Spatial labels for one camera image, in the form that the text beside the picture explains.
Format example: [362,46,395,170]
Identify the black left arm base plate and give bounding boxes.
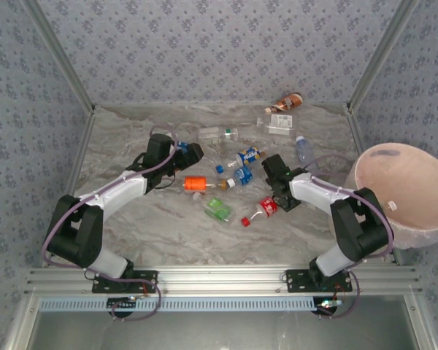
[91,270,158,294]

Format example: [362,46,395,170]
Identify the aluminium frame leg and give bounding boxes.
[403,295,437,350]
[1,295,41,350]

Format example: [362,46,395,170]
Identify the grey metal sheet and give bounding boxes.
[25,309,424,350]

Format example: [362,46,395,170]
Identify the square clear bottle white label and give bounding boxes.
[255,113,296,136]

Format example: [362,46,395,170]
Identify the pale blue slotted cable tray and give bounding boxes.
[39,296,317,314]

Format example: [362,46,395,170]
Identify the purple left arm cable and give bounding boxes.
[40,123,163,322]

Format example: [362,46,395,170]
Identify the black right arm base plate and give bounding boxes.
[285,269,353,292]

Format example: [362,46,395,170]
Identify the blue tinted bottle blue cap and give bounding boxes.
[294,135,315,164]

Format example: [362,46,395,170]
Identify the red cola label bottle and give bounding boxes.
[250,195,279,222]

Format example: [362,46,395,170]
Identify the green label clear bottle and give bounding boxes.
[202,196,237,224]

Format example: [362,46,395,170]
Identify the aluminium frame post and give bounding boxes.
[345,0,423,112]
[21,0,97,112]

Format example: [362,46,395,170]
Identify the pink bin with plastic liner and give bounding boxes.
[345,142,438,251]

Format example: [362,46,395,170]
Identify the clear bottle green neck band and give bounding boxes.
[198,126,240,145]

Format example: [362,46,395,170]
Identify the brown label plastic bottle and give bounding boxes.
[264,91,304,114]

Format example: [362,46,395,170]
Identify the blue Pocari label bottle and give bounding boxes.
[226,166,256,187]

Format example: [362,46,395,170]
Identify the wide aluminium frame beam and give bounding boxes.
[23,265,423,297]

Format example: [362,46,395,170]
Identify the orange label bottle brown cap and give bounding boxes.
[182,175,230,193]

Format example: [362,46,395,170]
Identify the small black circuit board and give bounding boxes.
[312,297,342,316]
[107,297,137,314]

